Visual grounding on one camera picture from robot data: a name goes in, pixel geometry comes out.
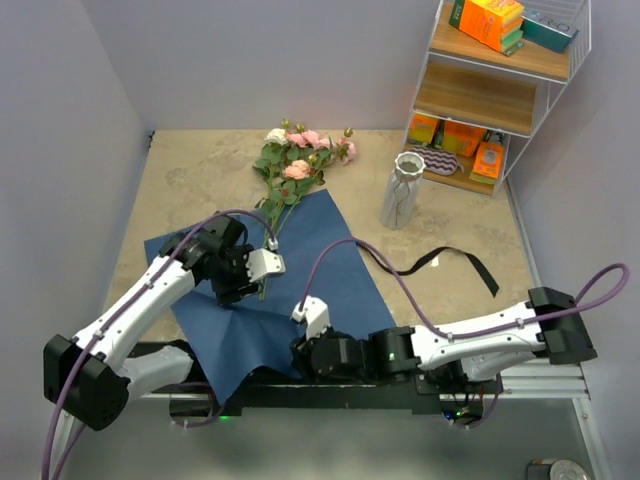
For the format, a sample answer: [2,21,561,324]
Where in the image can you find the blue wrapping paper sheet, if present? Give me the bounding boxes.
[171,190,395,402]

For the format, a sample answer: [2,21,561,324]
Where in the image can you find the pink rose stem with buds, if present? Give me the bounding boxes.
[334,127,357,165]

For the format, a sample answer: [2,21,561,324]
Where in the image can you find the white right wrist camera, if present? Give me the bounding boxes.
[291,295,331,340]

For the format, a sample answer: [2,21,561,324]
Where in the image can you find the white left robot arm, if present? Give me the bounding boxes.
[43,210,261,431]

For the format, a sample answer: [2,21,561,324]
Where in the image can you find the orange box on top shelf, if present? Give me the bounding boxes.
[449,0,524,53]

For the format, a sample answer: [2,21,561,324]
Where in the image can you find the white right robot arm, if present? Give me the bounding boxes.
[290,287,597,393]

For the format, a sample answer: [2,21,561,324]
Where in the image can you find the orange box bottom shelf middle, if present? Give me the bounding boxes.
[442,120,486,157]

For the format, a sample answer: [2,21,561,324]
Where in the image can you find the white wire wooden shelf rack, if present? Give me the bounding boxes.
[410,1,592,196]

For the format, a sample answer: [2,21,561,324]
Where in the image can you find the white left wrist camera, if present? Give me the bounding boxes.
[245,248,286,283]

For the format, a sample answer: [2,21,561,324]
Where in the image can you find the white ribbed ceramic vase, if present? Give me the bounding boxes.
[381,152,425,229]

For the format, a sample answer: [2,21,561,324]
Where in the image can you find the orange packet bottom shelf left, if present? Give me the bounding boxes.
[407,112,440,145]

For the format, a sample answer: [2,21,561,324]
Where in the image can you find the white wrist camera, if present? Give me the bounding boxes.
[291,295,331,340]
[245,248,286,283]

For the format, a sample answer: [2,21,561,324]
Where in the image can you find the metal tin can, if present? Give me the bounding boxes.
[525,459,591,480]

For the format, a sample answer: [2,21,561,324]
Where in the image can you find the pink rose stem middle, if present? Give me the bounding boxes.
[285,123,333,164]

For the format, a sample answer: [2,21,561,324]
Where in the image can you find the black ribbon with gold lettering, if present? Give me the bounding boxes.
[358,236,501,299]

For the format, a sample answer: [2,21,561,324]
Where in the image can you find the peach rose stem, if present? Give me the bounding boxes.
[259,158,329,301]

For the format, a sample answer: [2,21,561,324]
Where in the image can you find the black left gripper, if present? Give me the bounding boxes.
[211,243,263,305]

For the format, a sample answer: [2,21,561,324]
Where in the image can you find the teal box on top shelf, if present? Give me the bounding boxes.
[522,8,579,53]

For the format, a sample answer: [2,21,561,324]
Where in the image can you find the stacked colourful sponges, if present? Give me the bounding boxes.
[500,17,523,56]

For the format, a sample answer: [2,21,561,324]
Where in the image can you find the orange packet shelf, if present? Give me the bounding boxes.
[407,112,440,145]
[470,142,505,185]

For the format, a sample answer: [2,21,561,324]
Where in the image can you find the purple wavy patterned pouch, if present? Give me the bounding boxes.
[408,145,464,176]

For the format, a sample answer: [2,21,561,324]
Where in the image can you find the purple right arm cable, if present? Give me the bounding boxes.
[298,238,631,339]

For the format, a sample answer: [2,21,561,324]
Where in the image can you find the orange packet bottom shelf right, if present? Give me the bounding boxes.
[470,142,505,185]

